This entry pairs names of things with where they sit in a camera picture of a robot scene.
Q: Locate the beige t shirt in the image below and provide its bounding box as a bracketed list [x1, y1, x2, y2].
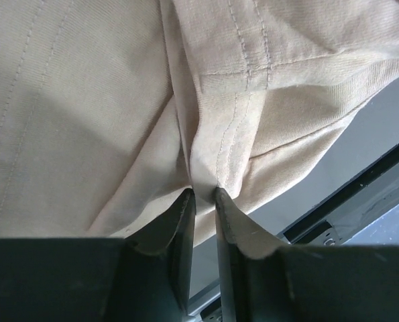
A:
[0, 1, 399, 245]

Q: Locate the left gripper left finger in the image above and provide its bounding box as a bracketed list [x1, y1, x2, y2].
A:
[123, 189, 196, 314]

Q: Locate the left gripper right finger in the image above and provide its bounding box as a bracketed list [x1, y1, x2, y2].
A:
[214, 188, 290, 321]

